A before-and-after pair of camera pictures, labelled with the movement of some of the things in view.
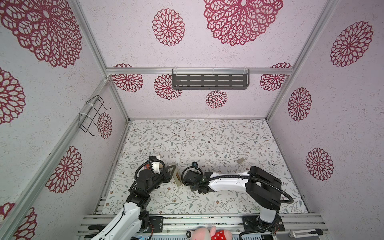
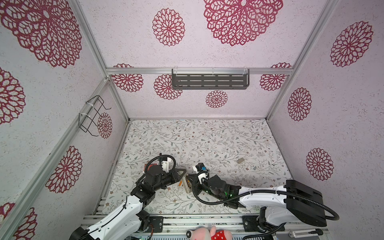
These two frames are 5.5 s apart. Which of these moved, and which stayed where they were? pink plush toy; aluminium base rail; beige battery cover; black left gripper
Moved: black left gripper
Stayed: beige battery cover; aluminium base rail; pink plush toy
